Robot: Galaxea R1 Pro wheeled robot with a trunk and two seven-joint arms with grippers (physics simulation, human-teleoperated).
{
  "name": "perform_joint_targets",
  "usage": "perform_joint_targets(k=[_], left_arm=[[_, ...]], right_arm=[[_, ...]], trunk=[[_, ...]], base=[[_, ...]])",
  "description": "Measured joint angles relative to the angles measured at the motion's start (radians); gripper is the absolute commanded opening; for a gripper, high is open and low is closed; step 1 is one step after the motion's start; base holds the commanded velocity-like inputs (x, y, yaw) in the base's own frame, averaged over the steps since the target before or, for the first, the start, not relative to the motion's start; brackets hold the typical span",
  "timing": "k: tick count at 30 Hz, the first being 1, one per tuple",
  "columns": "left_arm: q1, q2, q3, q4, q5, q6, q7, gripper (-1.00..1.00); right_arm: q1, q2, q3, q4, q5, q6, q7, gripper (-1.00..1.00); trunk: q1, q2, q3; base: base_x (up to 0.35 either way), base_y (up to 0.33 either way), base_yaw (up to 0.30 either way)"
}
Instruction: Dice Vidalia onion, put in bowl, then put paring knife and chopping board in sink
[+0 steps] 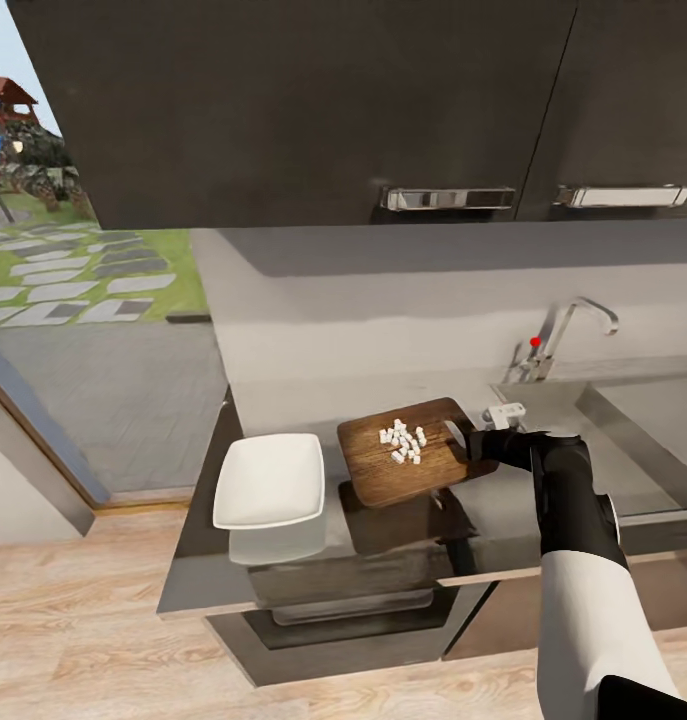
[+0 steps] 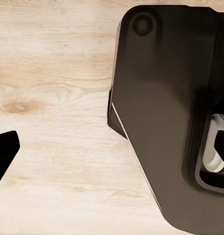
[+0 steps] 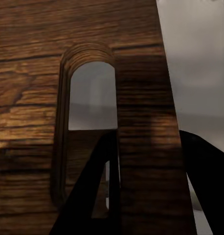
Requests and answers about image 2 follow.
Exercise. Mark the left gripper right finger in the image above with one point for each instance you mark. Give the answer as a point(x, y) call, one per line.
point(219, 143)

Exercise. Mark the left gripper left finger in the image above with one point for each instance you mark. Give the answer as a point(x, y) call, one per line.
point(9, 146)

